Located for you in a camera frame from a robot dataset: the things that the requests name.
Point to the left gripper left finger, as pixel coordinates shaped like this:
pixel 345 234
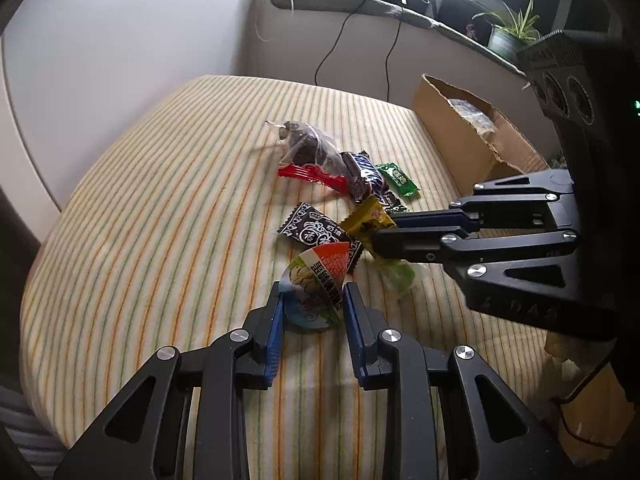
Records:
pixel 141 433

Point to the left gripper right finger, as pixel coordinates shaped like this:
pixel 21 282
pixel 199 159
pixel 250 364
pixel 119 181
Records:
pixel 489 431

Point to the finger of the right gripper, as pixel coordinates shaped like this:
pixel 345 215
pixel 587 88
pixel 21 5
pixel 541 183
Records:
pixel 437 219
pixel 415 244

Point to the clear-wrapped green candy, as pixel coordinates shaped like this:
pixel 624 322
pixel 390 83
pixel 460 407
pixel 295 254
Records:
pixel 399 275

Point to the green candy packet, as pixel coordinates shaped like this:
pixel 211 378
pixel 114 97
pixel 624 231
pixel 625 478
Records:
pixel 397 179

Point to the yellow candy packet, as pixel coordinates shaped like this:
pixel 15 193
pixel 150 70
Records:
pixel 368 218

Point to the small Snickers bar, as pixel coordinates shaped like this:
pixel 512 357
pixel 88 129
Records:
pixel 364 181

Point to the bagged sliced bread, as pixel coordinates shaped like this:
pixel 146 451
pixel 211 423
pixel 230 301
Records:
pixel 482 124

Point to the black patterned snack packet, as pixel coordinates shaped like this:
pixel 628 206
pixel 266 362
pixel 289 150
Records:
pixel 311 227

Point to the egg-shaped colourful snack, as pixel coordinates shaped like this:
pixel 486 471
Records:
pixel 311 286

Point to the dark dates bag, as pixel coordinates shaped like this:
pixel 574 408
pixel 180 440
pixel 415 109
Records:
pixel 310 155

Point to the brown cardboard box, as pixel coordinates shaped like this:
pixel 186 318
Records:
pixel 472 157

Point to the small figurine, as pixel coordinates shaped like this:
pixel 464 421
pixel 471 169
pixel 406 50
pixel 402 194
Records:
pixel 470 31

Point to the potted spider plant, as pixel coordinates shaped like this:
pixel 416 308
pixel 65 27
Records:
pixel 511 31

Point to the striped yellow table cloth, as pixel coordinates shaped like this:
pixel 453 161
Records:
pixel 171 238

